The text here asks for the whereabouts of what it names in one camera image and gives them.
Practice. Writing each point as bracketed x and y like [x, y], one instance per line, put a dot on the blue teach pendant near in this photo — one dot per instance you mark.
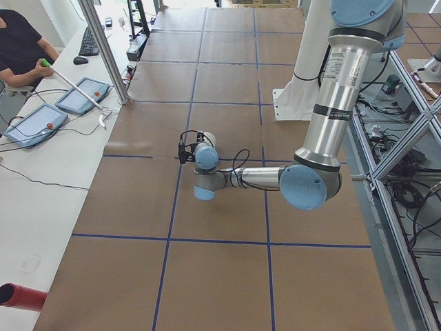
[39, 125]

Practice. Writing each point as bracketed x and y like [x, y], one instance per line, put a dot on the aluminium frame post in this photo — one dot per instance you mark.
[94, 23]

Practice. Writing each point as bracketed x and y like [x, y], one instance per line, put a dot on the black computer mouse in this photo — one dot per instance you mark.
[80, 60]

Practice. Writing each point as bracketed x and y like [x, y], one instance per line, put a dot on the reacher grabber stick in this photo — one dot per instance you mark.
[103, 109]

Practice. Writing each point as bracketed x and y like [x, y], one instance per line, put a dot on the white pedestal column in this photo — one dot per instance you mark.
[295, 102]

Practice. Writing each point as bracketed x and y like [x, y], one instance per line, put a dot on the black keyboard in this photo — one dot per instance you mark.
[88, 45]

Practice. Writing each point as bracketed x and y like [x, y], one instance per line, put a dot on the person in black shirt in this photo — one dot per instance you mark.
[21, 48]

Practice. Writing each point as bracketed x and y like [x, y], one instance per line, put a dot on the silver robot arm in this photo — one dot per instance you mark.
[359, 30]

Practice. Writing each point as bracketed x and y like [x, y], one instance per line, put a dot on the red cylinder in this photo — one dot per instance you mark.
[21, 297]

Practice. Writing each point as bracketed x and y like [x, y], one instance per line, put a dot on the person's hand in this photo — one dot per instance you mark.
[42, 71]

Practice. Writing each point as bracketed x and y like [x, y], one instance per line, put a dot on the white mug black handle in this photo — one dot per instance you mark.
[206, 137]

